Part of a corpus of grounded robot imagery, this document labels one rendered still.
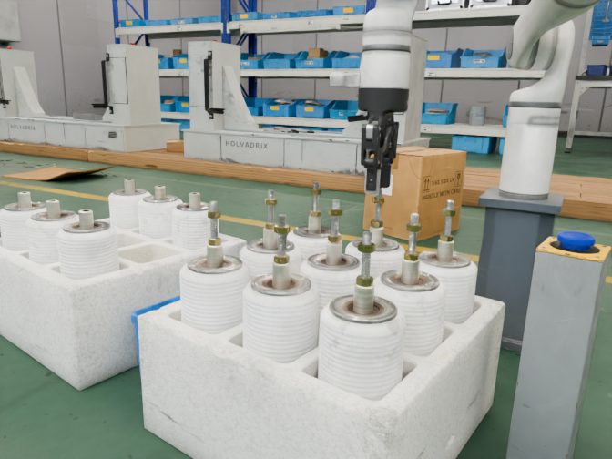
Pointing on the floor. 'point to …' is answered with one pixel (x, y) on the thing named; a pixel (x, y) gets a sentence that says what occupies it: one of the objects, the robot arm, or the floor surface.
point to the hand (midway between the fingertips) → (378, 182)
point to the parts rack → (479, 16)
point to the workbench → (586, 69)
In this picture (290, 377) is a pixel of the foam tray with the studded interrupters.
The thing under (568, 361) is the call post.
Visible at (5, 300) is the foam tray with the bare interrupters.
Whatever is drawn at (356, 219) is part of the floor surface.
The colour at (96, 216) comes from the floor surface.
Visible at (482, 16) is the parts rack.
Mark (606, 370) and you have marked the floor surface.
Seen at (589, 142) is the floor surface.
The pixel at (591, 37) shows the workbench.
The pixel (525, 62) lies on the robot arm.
